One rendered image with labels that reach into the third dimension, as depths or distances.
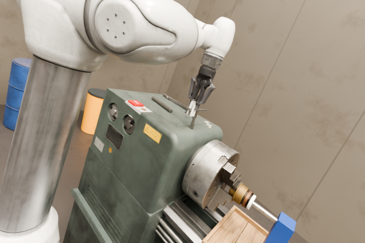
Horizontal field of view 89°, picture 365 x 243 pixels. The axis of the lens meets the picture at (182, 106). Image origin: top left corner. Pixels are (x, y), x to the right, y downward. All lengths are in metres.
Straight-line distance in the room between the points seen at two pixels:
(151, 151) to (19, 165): 0.52
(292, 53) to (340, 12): 0.68
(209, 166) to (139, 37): 0.69
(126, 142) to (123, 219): 0.39
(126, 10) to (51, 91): 0.22
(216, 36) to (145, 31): 0.59
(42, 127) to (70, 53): 0.15
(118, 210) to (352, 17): 3.20
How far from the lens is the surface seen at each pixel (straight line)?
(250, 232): 1.16
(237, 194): 0.94
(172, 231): 1.06
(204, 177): 0.85
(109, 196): 1.19
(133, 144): 0.95
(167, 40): 0.28
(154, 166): 0.87
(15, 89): 2.99
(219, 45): 0.81
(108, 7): 0.27
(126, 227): 1.13
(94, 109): 3.07
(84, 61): 0.38
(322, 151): 3.00
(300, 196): 3.16
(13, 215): 0.55
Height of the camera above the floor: 1.54
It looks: 13 degrees down
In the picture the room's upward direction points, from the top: 21 degrees clockwise
